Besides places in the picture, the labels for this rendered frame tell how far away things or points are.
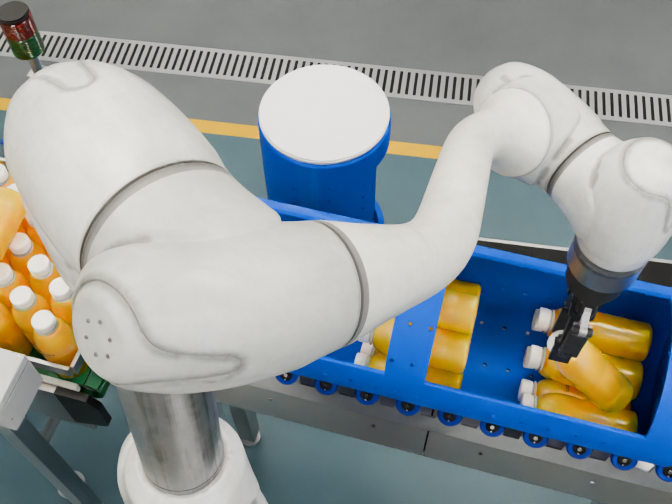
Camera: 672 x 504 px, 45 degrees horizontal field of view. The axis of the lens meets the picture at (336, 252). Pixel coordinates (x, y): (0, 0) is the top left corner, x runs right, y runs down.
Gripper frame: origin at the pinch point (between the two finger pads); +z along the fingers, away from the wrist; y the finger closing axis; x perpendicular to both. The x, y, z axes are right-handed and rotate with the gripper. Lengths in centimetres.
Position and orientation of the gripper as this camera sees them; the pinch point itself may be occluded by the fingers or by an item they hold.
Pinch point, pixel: (565, 336)
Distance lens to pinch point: 125.3
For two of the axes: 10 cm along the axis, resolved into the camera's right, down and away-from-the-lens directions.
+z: 0.1, 5.3, 8.5
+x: -9.6, -2.2, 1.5
